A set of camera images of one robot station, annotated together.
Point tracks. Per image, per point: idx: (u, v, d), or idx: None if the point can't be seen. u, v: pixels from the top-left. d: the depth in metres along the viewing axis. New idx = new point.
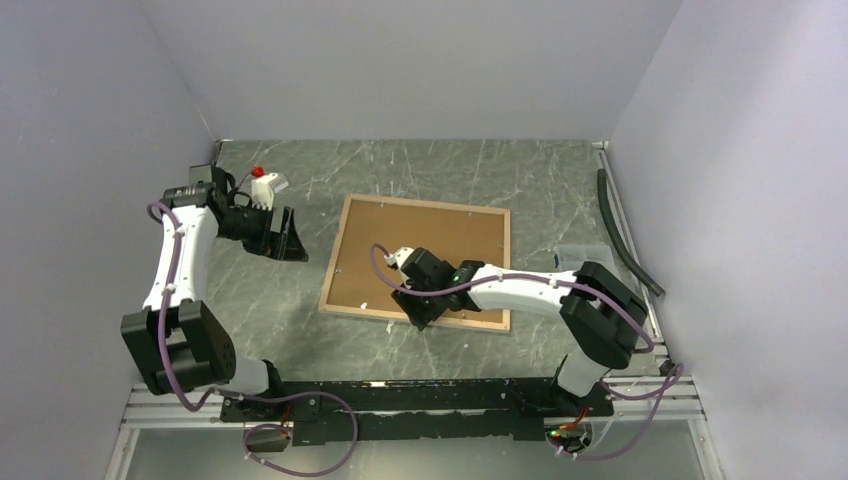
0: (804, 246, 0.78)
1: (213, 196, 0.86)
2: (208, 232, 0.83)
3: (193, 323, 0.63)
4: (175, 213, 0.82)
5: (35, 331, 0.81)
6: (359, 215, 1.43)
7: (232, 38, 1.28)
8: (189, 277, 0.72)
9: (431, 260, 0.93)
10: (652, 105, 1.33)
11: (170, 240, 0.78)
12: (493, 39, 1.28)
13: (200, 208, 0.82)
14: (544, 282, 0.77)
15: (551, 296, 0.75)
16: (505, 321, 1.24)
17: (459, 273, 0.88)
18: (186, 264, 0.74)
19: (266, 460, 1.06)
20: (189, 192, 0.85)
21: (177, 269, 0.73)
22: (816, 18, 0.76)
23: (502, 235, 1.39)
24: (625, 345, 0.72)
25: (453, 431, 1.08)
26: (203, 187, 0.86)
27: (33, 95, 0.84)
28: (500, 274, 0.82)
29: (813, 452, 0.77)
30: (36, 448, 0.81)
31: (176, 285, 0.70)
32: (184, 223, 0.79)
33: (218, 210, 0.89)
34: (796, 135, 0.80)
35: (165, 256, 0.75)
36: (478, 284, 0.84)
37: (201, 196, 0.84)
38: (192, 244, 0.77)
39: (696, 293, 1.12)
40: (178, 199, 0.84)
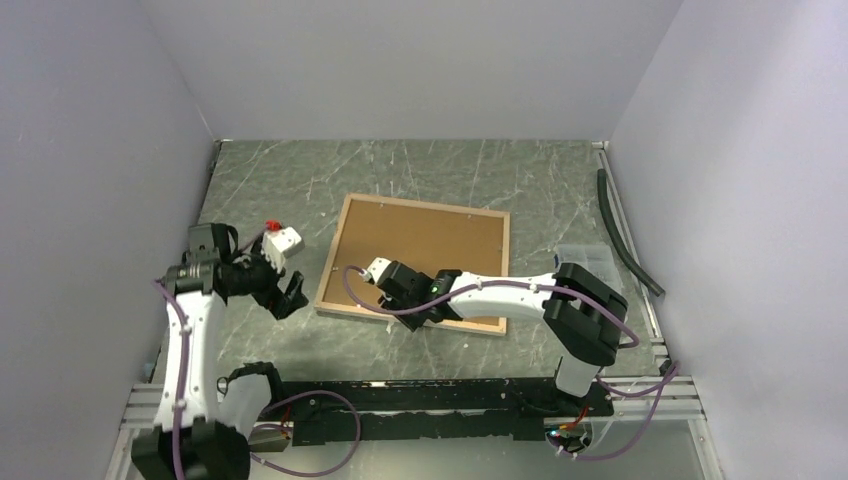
0: (803, 248, 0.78)
1: (218, 274, 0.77)
2: (218, 319, 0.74)
3: (209, 446, 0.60)
4: (178, 299, 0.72)
5: (35, 332, 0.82)
6: (354, 218, 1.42)
7: (231, 38, 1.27)
8: (200, 387, 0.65)
9: (408, 273, 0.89)
10: (653, 105, 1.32)
11: (176, 338, 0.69)
12: (493, 40, 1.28)
13: (207, 294, 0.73)
14: (524, 288, 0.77)
15: (533, 301, 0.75)
16: (502, 325, 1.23)
17: (438, 284, 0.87)
18: (196, 370, 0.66)
19: (266, 460, 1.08)
20: (190, 272, 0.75)
21: (186, 376, 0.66)
22: (816, 18, 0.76)
23: (501, 238, 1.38)
24: (609, 342, 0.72)
25: (453, 431, 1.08)
26: (210, 265, 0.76)
27: (33, 96, 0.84)
28: (479, 282, 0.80)
29: (814, 452, 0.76)
30: (36, 451, 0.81)
31: (187, 399, 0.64)
32: (191, 317, 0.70)
33: (225, 287, 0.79)
34: (797, 136, 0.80)
35: (172, 359, 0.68)
36: (457, 294, 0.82)
37: (208, 277, 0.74)
38: (201, 345, 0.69)
39: (696, 293, 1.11)
40: (181, 282, 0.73)
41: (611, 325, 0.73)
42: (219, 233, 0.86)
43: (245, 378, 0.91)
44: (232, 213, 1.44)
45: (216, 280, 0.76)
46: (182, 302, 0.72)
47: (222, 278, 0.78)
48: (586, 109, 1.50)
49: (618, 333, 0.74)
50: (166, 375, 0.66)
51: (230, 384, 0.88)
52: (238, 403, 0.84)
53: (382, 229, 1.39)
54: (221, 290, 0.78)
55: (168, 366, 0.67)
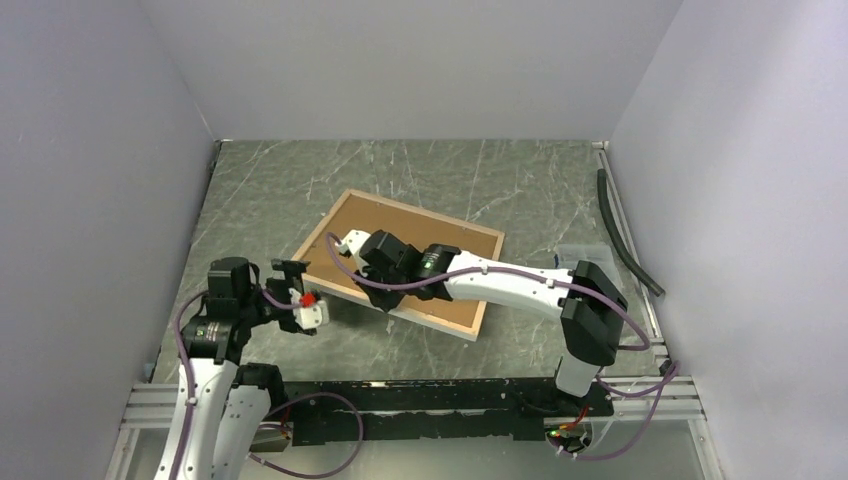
0: (803, 248, 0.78)
1: (234, 339, 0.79)
2: (224, 391, 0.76)
3: None
4: (193, 360, 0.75)
5: (35, 331, 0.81)
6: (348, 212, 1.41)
7: (231, 38, 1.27)
8: (194, 466, 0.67)
9: (396, 245, 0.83)
10: (652, 106, 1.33)
11: (182, 407, 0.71)
12: (494, 40, 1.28)
13: (218, 363, 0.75)
14: (537, 281, 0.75)
15: (547, 296, 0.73)
16: (474, 327, 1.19)
17: (430, 260, 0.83)
18: (194, 446, 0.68)
19: (266, 460, 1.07)
20: (209, 336, 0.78)
21: (184, 452, 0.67)
22: (815, 19, 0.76)
23: (491, 255, 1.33)
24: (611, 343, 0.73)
25: (453, 430, 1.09)
26: (226, 330, 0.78)
27: (32, 95, 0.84)
28: (485, 268, 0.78)
29: (814, 453, 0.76)
30: (36, 450, 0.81)
31: (180, 478, 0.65)
32: (199, 388, 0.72)
33: (239, 347, 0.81)
34: (797, 136, 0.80)
35: (174, 429, 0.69)
36: (458, 276, 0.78)
37: (222, 345, 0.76)
38: (201, 423, 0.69)
39: (696, 294, 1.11)
40: (197, 343, 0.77)
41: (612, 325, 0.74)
42: (240, 279, 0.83)
43: (243, 394, 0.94)
44: (232, 213, 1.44)
45: (231, 344, 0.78)
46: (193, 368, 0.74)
47: (237, 340, 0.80)
48: (586, 109, 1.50)
49: (616, 334, 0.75)
50: (165, 447, 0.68)
51: (231, 400, 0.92)
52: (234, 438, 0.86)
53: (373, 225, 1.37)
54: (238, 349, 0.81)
55: (169, 437, 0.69)
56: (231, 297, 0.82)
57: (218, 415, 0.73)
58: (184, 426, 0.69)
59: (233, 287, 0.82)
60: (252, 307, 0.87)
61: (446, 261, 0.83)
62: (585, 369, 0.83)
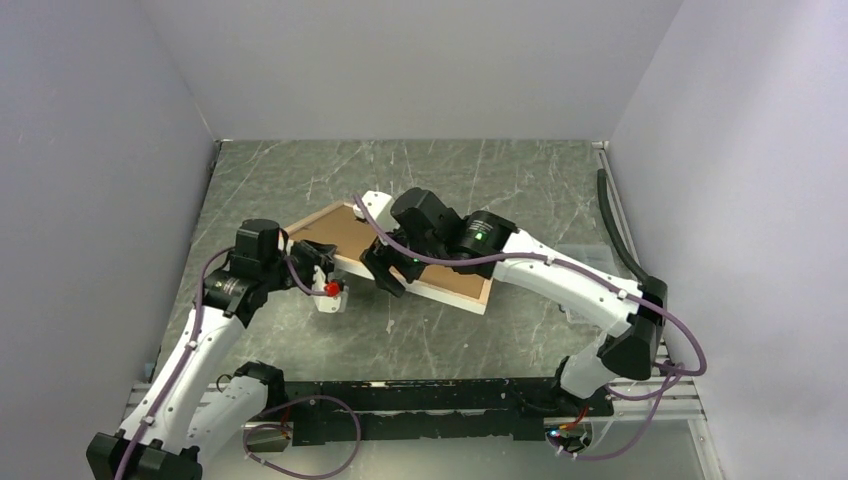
0: (802, 247, 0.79)
1: (248, 299, 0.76)
2: (227, 346, 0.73)
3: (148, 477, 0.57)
4: (205, 308, 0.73)
5: (35, 332, 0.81)
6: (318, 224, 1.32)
7: (231, 37, 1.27)
8: (175, 409, 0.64)
9: (437, 208, 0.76)
10: (653, 105, 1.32)
11: (181, 348, 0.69)
12: (494, 40, 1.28)
13: (227, 316, 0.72)
14: (606, 289, 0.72)
15: (613, 304, 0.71)
16: (483, 297, 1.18)
17: (481, 231, 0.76)
18: (179, 389, 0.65)
19: (266, 460, 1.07)
20: (226, 288, 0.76)
21: (169, 391, 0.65)
22: (816, 20, 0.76)
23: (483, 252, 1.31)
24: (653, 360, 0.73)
25: (454, 431, 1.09)
26: (242, 289, 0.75)
27: (32, 95, 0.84)
28: (552, 258, 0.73)
29: (814, 452, 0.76)
30: (36, 449, 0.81)
31: (156, 417, 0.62)
32: (202, 333, 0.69)
33: (252, 310, 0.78)
34: (797, 132, 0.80)
35: (167, 366, 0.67)
36: (518, 260, 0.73)
37: (234, 301, 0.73)
38: (195, 369, 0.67)
39: (695, 294, 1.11)
40: (212, 295, 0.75)
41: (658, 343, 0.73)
42: (268, 241, 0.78)
43: (243, 383, 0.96)
44: (232, 213, 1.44)
45: (245, 303, 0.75)
46: (204, 312, 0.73)
47: (251, 302, 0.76)
48: (586, 109, 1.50)
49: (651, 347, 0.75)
50: (154, 382, 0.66)
51: (231, 385, 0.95)
52: (222, 414, 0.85)
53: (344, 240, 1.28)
54: (251, 311, 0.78)
55: (161, 373, 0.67)
56: (255, 258, 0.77)
57: (214, 366, 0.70)
58: (177, 366, 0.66)
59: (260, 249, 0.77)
60: (275, 271, 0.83)
61: (499, 236, 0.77)
62: (589, 372, 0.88)
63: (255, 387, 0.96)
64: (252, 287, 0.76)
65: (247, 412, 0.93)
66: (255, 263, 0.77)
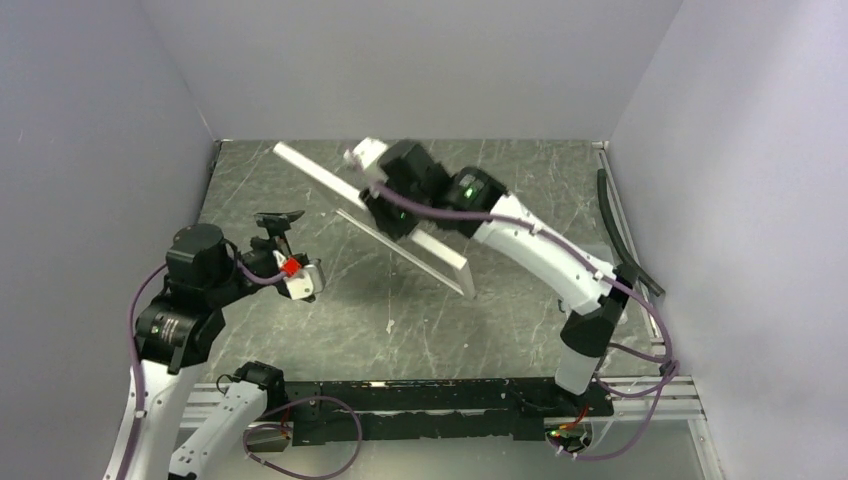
0: (801, 246, 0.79)
1: (195, 339, 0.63)
2: (180, 394, 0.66)
3: None
4: (145, 363, 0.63)
5: (38, 332, 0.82)
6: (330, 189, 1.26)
7: (231, 38, 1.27)
8: None
9: (425, 160, 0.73)
10: (653, 105, 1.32)
11: (128, 416, 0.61)
12: (493, 38, 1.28)
13: (173, 372, 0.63)
14: (583, 268, 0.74)
15: (587, 285, 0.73)
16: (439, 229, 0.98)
17: (471, 188, 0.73)
18: (139, 464, 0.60)
19: (266, 460, 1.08)
20: (164, 331, 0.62)
21: (127, 469, 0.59)
22: (816, 21, 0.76)
23: None
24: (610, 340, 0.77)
25: (454, 431, 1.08)
26: (185, 331, 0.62)
27: (34, 96, 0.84)
28: (538, 229, 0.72)
29: (813, 453, 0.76)
30: (36, 450, 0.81)
31: None
32: (150, 400, 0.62)
33: (204, 345, 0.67)
34: (797, 130, 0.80)
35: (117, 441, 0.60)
36: (504, 225, 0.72)
37: (179, 350, 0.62)
38: (151, 438, 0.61)
39: (695, 294, 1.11)
40: (151, 340, 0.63)
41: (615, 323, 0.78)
42: (208, 262, 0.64)
43: (242, 390, 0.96)
44: (232, 213, 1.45)
45: (191, 343, 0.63)
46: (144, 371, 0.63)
47: (200, 342, 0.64)
48: (587, 109, 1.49)
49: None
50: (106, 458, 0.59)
51: (230, 393, 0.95)
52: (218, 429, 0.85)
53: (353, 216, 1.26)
54: (204, 346, 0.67)
55: (115, 445, 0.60)
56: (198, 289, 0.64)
57: (170, 423, 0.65)
58: (131, 439, 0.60)
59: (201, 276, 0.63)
60: (231, 286, 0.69)
61: (488, 195, 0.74)
62: (583, 366, 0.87)
63: (254, 393, 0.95)
64: (197, 320, 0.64)
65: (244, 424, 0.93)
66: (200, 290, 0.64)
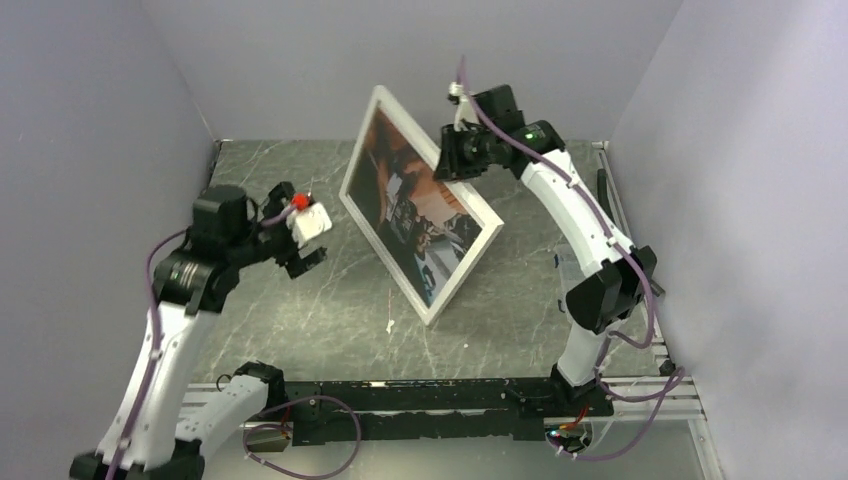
0: (801, 245, 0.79)
1: (214, 287, 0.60)
2: (200, 339, 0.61)
3: None
4: (163, 308, 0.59)
5: (38, 333, 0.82)
6: (364, 168, 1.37)
7: (231, 38, 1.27)
8: (150, 428, 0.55)
9: (508, 104, 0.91)
10: (653, 105, 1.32)
11: (145, 356, 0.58)
12: (494, 38, 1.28)
13: (189, 315, 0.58)
14: (601, 230, 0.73)
15: (595, 245, 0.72)
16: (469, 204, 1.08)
17: (533, 132, 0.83)
18: (151, 407, 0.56)
19: (265, 460, 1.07)
20: (184, 275, 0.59)
21: (139, 411, 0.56)
22: (816, 19, 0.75)
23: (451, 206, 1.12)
24: (606, 317, 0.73)
25: (454, 431, 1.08)
26: (204, 276, 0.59)
27: (34, 97, 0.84)
28: (573, 182, 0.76)
29: (813, 453, 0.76)
30: (36, 449, 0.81)
31: (133, 438, 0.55)
32: (165, 342, 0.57)
33: (222, 297, 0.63)
34: (797, 129, 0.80)
35: (133, 381, 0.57)
36: (546, 171, 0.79)
37: (197, 292, 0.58)
38: (165, 380, 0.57)
39: (694, 294, 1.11)
40: (167, 282, 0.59)
41: (622, 304, 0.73)
42: (233, 215, 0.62)
43: (243, 381, 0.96)
44: None
45: (210, 292, 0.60)
46: (164, 314, 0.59)
47: (218, 289, 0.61)
48: (587, 109, 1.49)
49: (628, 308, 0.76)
50: (125, 395, 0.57)
51: (230, 384, 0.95)
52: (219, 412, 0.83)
53: (379, 195, 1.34)
54: (221, 300, 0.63)
55: (129, 388, 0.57)
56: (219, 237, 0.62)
57: (188, 368, 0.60)
58: (142, 383, 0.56)
59: (223, 224, 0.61)
60: (249, 248, 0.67)
61: (546, 145, 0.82)
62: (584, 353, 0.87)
63: (255, 385, 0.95)
64: (219, 269, 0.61)
65: (246, 410, 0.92)
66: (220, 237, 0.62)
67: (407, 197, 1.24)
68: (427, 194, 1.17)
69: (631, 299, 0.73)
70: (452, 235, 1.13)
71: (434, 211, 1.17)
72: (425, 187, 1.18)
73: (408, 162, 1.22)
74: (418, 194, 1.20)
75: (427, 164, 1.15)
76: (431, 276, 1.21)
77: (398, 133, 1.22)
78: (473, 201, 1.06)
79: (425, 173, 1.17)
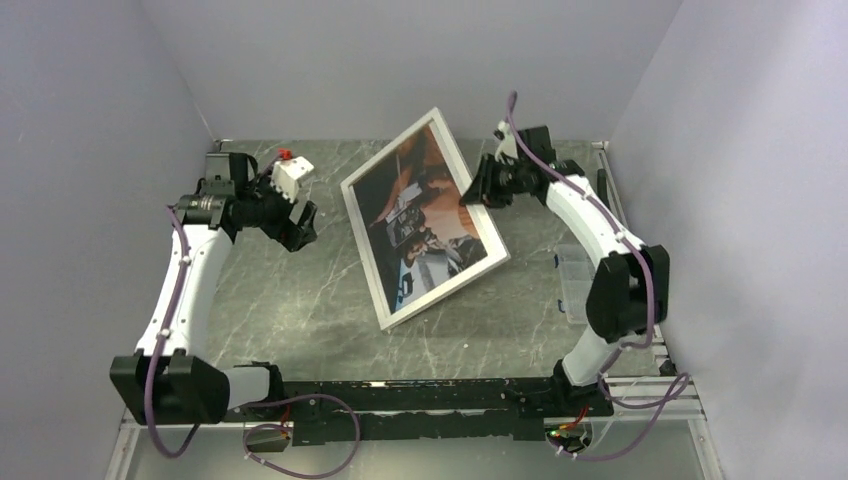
0: (802, 245, 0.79)
1: (229, 212, 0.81)
2: (217, 259, 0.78)
3: (183, 381, 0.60)
4: (187, 231, 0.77)
5: (38, 334, 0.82)
6: (384, 171, 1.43)
7: (231, 38, 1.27)
8: (188, 321, 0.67)
9: (543, 140, 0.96)
10: (653, 105, 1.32)
11: (175, 269, 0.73)
12: (494, 38, 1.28)
13: (213, 230, 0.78)
14: (611, 230, 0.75)
15: (606, 242, 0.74)
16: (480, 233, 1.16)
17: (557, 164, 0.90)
18: (186, 304, 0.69)
19: (265, 460, 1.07)
20: (203, 204, 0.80)
21: (175, 310, 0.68)
22: (816, 20, 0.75)
23: (462, 227, 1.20)
24: (623, 324, 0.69)
25: (454, 431, 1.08)
26: (220, 204, 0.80)
27: (33, 97, 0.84)
28: (585, 193, 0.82)
29: (813, 453, 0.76)
30: (36, 448, 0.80)
31: (172, 329, 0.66)
32: (193, 251, 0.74)
33: (232, 227, 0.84)
34: (797, 129, 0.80)
35: (165, 290, 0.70)
36: (561, 188, 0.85)
37: (217, 213, 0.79)
38: (197, 279, 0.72)
39: (693, 294, 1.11)
40: (191, 214, 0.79)
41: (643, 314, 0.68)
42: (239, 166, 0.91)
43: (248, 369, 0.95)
44: None
45: (226, 218, 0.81)
46: (188, 235, 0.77)
47: (232, 216, 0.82)
48: (587, 109, 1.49)
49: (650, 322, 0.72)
50: (157, 303, 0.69)
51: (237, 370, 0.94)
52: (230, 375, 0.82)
53: (389, 196, 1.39)
54: (229, 231, 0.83)
55: (161, 296, 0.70)
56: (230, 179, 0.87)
57: (208, 281, 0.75)
58: (178, 280, 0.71)
59: (233, 170, 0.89)
60: (249, 200, 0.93)
61: (566, 170, 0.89)
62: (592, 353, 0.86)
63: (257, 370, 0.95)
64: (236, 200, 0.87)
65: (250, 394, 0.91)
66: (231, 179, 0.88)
67: (420, 207, 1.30)
68: (445, 210, 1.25)
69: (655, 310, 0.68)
70: (452, 252, 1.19)
71: (443, 227, 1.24)
72: (446, 204, 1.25)
73: (435, 178, 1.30)
74: (433, 209, 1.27)
75: (457, 184, 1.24)
76: (410, 283, 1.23)
77: (437, 149, 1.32)
78: (488, 228, 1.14)
79: (450, 191, 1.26)
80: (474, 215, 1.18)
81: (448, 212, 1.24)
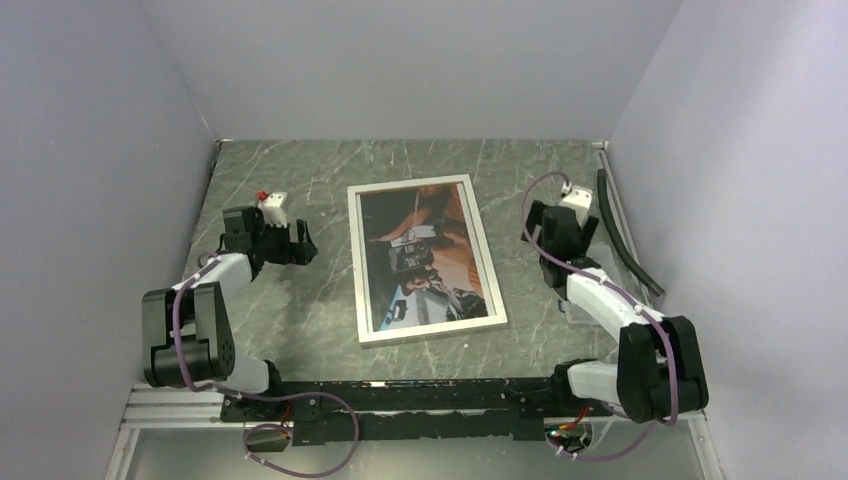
0: (800, 246, 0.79)
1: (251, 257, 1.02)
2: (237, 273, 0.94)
3: (206, 295, 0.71)
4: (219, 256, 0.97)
5: (37, 333, 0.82)
6: (399, 199, 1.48)
7: (231, 39, 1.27)
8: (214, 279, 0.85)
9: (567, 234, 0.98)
10: (652, 106, 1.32)
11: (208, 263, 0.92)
12: (494, 37, 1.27)
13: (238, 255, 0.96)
14: (630, 306, 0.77)
15: (626, 316, 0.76)
16: (485, 292, 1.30)
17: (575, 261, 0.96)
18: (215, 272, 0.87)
19: (266, 460, 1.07)
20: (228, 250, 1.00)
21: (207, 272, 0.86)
22: (814, 22, 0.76)
23: (469, 282, 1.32)
24: (658, 405, 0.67)
25: (454, 430, 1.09)
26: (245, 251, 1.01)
27: (33, 96, 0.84)
28: (602, 278, 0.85)
29: (815, 452, 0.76)
30: (38, 449, 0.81)
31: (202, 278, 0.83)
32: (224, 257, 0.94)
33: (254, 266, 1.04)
34: (795, 130, 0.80)
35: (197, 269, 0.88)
36: (581, 277, 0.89)
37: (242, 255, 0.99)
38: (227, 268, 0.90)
39: (692, 294, 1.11)
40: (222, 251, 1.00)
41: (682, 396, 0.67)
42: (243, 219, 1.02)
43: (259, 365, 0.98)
44: None
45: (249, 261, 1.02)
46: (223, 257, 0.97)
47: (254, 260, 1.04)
48: (586, 109, 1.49)
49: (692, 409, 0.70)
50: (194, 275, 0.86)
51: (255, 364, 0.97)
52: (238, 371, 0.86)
53: (399, 224, 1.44)
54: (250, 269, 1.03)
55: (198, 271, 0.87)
56: (243, 231, 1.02)
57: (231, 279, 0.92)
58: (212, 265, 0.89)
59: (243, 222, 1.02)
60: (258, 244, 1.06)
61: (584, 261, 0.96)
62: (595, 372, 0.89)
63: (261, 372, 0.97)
64: (254, 249, 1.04)
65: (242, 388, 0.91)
66: (244, 230, 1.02)
67: (431, 247, 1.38)
68: (455, 262, 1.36)
69: (696, 394, 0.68)
70: (455, 300, 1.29)
71: (450, 274, 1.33)
72: (457, 256, 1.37)
73: (451, 230, 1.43)
74: (445, 256, 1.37)
75: (472, 245, 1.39)
76: (401, 308, 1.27)
77: (460, 209, 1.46)
78: (495, 292, 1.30)
79: (463, 248, 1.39)
80: (483, 276, 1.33)
81: (460, 264, 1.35)
